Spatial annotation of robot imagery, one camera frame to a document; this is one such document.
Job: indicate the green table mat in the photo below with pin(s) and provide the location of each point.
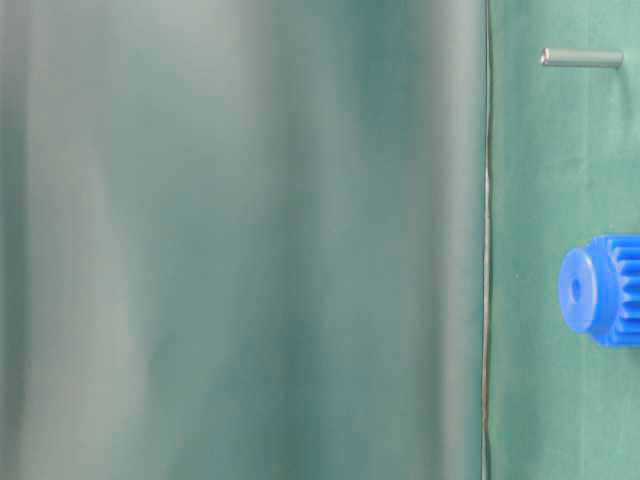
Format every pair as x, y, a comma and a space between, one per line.
565, 168

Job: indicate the small blue plastic gear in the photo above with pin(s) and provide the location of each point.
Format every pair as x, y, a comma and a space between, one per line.
598, 290

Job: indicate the grey metal shaft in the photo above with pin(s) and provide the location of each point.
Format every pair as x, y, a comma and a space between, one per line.
581, 58

